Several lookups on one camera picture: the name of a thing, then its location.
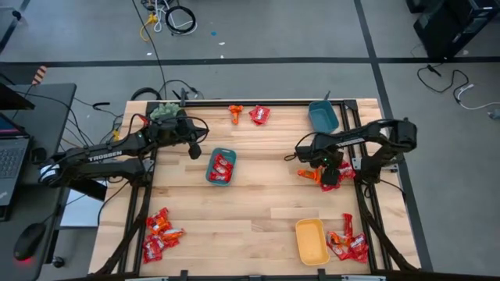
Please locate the red KitKat bar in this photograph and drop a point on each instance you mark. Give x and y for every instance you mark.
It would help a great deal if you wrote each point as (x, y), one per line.
(219, 169)
(347, 224)
(218, 178)
(223, 161)
(338, 251)
(158, 214)

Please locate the grey clamp lever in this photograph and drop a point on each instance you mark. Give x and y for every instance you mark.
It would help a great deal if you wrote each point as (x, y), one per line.
(327, 96)

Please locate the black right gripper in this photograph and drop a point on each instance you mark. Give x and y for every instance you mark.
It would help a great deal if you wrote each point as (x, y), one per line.
(324, 154)

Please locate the dark blue plastic bin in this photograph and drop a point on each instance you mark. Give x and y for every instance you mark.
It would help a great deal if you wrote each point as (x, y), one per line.
(322, 119)

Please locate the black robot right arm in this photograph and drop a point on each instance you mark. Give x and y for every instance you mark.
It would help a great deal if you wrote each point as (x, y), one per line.
(363, 134)

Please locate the black desk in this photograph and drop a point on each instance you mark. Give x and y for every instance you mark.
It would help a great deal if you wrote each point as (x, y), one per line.
(51, 117)

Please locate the orange black striped object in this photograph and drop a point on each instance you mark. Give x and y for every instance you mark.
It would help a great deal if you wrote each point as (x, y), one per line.
(39, 75)

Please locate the small black puck device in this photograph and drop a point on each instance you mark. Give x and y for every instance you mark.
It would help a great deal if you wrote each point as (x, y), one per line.
(37, 154)

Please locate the green plant in white pot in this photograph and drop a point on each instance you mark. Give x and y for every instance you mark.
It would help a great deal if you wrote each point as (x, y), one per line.
(164, 111)

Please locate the black monitor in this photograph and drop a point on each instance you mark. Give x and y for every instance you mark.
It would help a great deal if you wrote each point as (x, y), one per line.
(13, 102)

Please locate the yellow plastic bin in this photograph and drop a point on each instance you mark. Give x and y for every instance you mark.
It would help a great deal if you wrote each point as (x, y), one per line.
(312, 242)

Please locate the black metal table frame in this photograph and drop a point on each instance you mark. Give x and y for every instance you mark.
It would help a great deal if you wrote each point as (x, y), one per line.
(218, 103)

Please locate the black desk caster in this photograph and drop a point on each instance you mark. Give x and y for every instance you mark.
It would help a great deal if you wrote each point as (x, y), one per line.
(58, 262)

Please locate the orange Reese's pack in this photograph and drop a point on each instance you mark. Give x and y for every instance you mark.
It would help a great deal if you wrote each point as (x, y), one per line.
(306, 174)
(235, 118)
(317, 177)
(160, 225)
(172, 234)
(235, 108)
(335, 238)

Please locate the black equipment case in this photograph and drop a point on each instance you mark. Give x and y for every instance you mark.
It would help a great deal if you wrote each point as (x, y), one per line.
(449, 27)

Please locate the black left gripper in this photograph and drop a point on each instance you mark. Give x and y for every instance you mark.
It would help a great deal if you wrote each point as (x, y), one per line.
(172, 130)

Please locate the grey floor plug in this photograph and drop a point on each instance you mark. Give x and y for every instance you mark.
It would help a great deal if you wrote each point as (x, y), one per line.
(494, 114)

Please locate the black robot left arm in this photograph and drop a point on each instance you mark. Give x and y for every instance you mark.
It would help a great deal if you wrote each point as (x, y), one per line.
(105, 156)

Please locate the black computer mouse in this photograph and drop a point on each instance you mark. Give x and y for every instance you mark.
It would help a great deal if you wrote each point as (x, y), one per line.
(29, 241)

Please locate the grey metal mounting plate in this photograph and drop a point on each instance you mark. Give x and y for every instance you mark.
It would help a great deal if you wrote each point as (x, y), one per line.
(356, 163)

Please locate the grey laptop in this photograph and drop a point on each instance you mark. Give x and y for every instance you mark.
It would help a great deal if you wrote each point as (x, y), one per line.
(11, 164)

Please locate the teal green plastic bin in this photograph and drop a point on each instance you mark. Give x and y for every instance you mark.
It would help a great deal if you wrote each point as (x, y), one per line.
(209, 179)

